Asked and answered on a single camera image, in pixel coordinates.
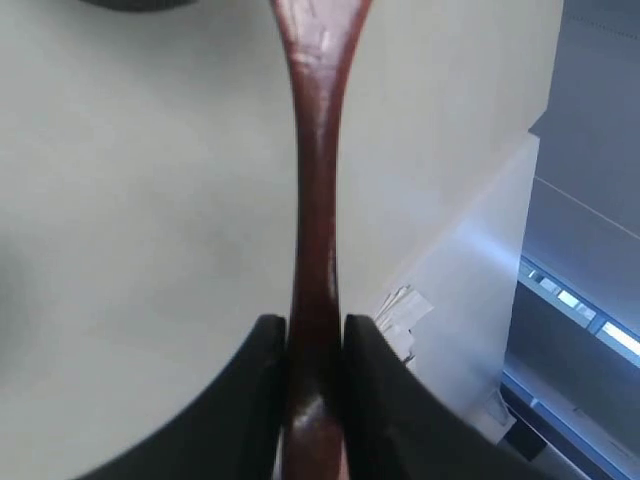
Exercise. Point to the dark red wooden spoon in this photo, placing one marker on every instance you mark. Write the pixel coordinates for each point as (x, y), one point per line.
(319, 40)

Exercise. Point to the white papers stack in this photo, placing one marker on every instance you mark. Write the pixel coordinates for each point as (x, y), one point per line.
(399, 313)

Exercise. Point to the blue grey shelf unit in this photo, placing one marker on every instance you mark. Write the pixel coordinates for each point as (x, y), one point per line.
(572, 372)

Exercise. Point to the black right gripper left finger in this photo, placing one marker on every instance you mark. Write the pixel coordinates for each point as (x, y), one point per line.
(230, 431)

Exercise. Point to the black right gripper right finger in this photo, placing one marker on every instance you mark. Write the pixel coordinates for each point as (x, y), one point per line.
(396, 429)

